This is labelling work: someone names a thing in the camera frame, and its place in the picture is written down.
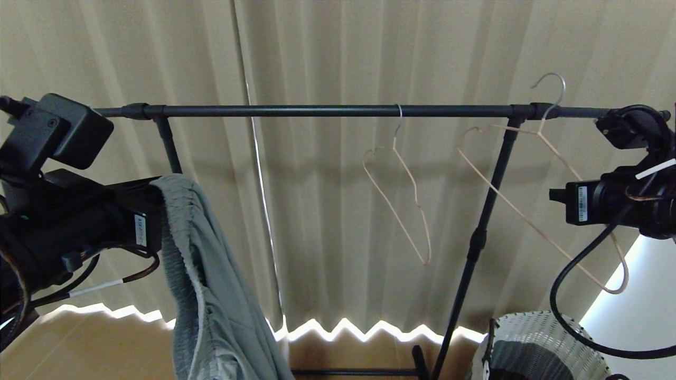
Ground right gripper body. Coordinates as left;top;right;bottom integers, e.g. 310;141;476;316
565;179;676;240

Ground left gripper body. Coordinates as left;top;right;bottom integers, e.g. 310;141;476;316
0;169;165;297

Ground pale grey shorts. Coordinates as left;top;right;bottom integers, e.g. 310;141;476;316
150;174;294;380

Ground white laundry basket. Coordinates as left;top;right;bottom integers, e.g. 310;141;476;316
467;311;632;380

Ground black clothes rack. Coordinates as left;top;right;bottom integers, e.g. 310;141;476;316
92;101;672;380

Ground beige curtain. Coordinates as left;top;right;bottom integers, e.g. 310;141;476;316
0;0;676;345

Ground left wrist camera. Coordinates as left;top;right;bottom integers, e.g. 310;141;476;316
0;93;115;184

